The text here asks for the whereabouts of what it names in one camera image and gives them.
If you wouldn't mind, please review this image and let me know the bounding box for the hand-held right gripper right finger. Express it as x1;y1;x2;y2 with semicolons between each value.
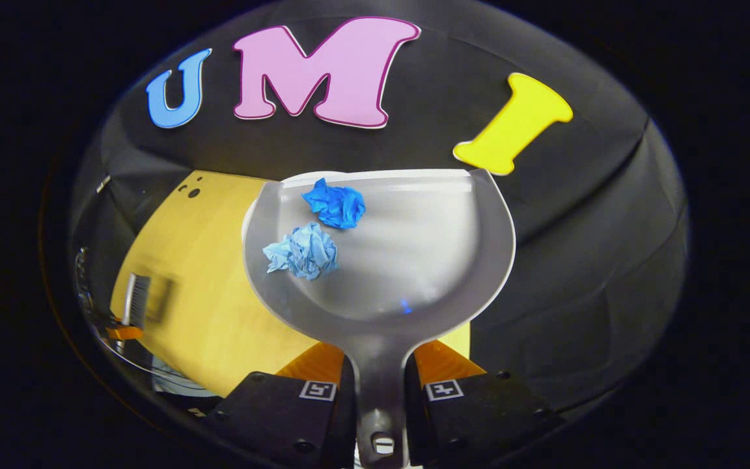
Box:
404;339;564;466

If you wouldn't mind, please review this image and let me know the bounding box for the grey dustpan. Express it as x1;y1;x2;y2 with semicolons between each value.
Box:
243;168;517;468

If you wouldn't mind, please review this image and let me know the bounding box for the light blue paper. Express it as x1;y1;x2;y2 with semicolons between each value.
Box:
262;221;339;281

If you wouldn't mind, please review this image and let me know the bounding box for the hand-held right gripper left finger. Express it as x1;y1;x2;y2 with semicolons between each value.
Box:
202;342;356;466

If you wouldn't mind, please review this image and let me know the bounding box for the small grey broom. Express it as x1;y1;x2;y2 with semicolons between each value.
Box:
121;274;152;328

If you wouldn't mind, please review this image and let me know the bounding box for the dark blue paper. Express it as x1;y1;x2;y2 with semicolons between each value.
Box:
301;178;367;230

